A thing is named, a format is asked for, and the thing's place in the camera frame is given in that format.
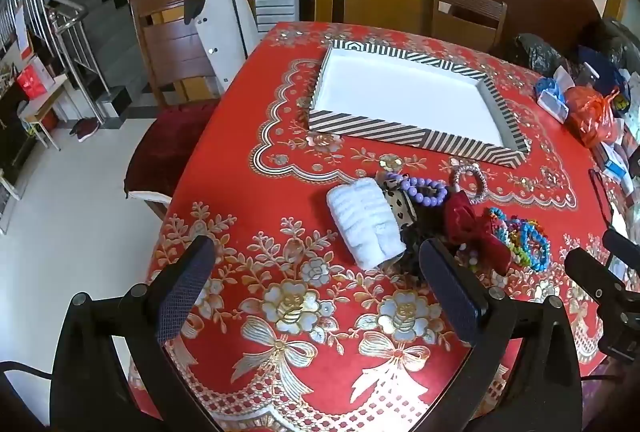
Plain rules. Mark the red floral tablecloth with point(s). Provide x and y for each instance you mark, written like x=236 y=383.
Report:
x=240 y=122

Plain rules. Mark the small side table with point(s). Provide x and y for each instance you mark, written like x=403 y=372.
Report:
x=45 y=104

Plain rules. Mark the grey coat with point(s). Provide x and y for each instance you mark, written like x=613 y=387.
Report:
x=225 y=22

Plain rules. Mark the light wooden chair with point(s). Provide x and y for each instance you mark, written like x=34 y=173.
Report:
x=385 y=2
x=470 y=27

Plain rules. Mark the brown scrunchie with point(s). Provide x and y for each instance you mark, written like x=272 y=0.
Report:
x=422 y=227

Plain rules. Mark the red paper bag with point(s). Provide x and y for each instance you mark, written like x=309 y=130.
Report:
x=35 y=82

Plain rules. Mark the striped shallow cardboard box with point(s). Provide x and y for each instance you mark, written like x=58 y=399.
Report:
x=400 y=97

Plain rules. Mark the dark blue cloth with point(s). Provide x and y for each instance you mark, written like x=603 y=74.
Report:
x=602 y=69

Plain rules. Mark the blue packet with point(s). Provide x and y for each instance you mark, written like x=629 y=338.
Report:
x=550 y=94

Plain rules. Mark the black plastic bag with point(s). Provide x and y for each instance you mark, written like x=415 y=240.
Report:
x=537 y=52

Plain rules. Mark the red slippers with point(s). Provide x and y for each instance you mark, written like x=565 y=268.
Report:
x=84 y=129

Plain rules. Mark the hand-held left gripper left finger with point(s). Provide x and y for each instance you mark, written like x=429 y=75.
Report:
x=186 y=282

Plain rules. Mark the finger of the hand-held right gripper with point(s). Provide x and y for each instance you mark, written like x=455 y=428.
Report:
x=622 y=248
x=587 y=268

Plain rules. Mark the white fluffy hair band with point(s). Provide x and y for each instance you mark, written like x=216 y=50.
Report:
x=362 y=222

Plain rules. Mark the dark red seat cushion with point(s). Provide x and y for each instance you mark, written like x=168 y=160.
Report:
x=165 y=142

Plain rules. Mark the red bow hair clip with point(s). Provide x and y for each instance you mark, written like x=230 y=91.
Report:
x=465 y=217

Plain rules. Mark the orange plastic bag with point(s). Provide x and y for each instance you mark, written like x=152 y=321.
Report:
x=592 y=112

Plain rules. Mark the steel stair railing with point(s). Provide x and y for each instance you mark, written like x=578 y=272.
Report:
x=65 y=19

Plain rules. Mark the blue white small box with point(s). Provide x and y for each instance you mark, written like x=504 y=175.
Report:
x=617 y=169

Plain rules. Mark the dark wooden chair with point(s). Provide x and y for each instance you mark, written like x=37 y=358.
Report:
x=170 y=47

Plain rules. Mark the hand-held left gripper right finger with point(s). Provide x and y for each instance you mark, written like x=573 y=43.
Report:
x=450 y=284

